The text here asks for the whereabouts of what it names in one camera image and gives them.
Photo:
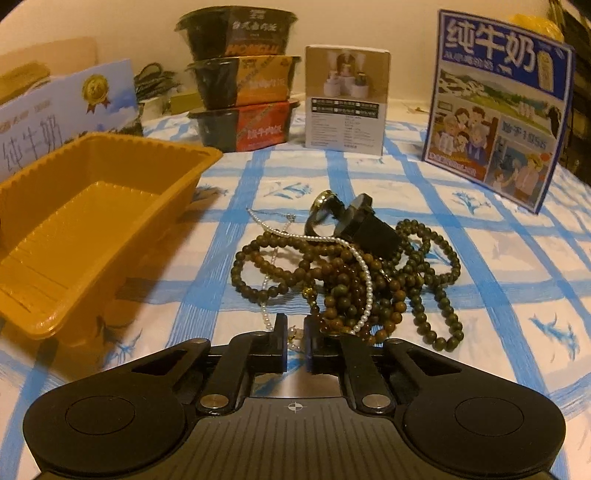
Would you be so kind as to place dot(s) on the middle yellow food bowl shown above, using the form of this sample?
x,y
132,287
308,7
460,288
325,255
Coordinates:
x,y
244,80

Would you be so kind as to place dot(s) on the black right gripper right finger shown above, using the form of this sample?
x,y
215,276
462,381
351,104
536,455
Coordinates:
x,y
346,356

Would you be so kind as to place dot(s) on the blue milk carton box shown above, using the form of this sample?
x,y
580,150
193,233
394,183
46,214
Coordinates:
x,y
499,106

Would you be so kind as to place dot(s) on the yellow plastic tray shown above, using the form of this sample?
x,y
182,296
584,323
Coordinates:
x,y
75,222

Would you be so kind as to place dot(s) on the top black food bowl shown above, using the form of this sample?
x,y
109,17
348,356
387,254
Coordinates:
x,y
233,31

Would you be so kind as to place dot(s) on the bottom red food bowl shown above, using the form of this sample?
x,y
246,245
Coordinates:
x,y
245,128

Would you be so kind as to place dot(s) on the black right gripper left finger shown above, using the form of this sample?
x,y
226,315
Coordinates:
x,y
246,355

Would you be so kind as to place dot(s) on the yellow plastic bag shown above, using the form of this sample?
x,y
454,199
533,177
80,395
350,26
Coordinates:
x,y
539,25

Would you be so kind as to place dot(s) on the light blue milk box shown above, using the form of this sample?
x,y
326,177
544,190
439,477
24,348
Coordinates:
x,y
99,99

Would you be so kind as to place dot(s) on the brown cardboard box left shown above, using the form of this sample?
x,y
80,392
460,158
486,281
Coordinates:
x,y
20,79

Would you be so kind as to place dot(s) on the dark folding trolley frame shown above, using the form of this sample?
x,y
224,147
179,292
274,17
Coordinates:
x,y
573,19

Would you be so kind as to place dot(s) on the black watch with strap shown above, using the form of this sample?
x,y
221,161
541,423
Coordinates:
x,y
357,223

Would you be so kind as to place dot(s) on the white humidifier product box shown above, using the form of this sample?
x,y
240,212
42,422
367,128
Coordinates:
x,y
346,98

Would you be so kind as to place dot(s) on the blue white checked bedsheet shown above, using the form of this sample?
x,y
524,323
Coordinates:
x,y
523,296

